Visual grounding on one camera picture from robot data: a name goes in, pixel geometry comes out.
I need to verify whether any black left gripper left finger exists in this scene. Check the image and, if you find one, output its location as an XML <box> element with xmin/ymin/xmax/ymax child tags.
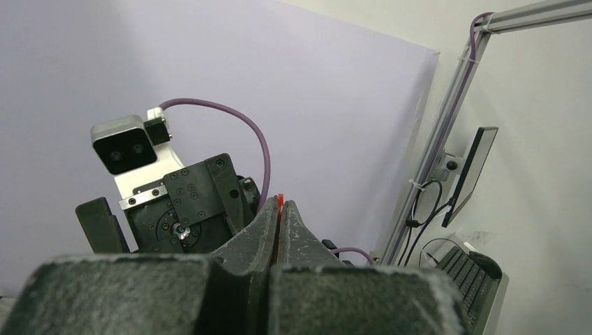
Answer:
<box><xmin>1</xmin><ymin>197</ymin><xmax>281</xmax><ymax>334</ymax></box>

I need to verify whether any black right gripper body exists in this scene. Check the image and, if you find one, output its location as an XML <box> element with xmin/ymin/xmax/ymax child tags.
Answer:
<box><xmin>120</xmin><ymin>154</ymin><xmax>260</xmax><ymax>253</ymax></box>

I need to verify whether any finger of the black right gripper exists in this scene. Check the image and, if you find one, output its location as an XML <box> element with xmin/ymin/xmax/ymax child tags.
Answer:
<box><xmin>75</xmin><ymin>197</ymin><xmax>130</xmax><ymax>254</ymax></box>

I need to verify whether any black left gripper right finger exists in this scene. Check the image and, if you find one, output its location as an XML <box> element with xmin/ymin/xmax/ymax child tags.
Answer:
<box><xmin>268</xmin><ymin>200</ymin><xmax>468</xmax><ymax>334</ymax></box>

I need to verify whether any black keyboard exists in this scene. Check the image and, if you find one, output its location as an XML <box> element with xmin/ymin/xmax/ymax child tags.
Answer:
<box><xmin>436</xmin><ymin>246</ymin><xmax>509</xmax><ymax>334</ymax></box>

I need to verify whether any computer monitor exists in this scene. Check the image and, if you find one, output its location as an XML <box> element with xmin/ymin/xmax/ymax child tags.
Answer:
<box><xmin>441</xmin><ymin>126</ymin><xmax>499</xmax><ymax>228</ymax></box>

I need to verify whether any aluminium frame post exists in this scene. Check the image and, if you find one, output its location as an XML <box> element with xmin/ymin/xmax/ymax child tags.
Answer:
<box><xmin>379</xmin><ymin>0</ymin><xmax>592</xmax><ymax>267</ymax></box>

